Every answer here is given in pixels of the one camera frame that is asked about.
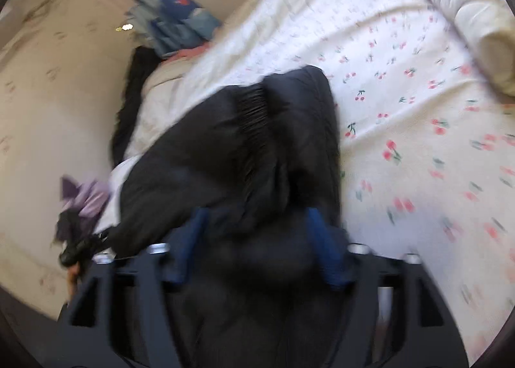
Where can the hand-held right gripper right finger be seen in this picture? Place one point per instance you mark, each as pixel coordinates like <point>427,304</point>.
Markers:
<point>324,243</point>

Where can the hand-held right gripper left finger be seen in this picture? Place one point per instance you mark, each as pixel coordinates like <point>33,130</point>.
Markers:
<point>192,237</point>

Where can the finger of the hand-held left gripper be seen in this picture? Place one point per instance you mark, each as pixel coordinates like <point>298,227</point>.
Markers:
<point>82,249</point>

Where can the black puffer jacket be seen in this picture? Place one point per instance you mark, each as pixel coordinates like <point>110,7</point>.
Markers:
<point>241,150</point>

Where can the pile of blue clothes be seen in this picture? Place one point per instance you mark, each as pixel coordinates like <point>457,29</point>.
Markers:
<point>177,18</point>

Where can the purple cloth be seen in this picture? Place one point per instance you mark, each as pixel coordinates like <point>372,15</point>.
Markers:
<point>88,195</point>

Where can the cherry print bed sheet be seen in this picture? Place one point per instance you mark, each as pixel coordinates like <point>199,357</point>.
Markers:
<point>402,158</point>

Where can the beige blanket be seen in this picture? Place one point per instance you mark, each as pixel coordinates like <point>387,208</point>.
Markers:
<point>165,86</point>

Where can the dark cloth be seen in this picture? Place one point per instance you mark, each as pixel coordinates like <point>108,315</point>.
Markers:
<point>130,90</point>

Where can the pink cloth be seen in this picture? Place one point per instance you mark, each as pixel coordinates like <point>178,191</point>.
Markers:
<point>189,53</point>

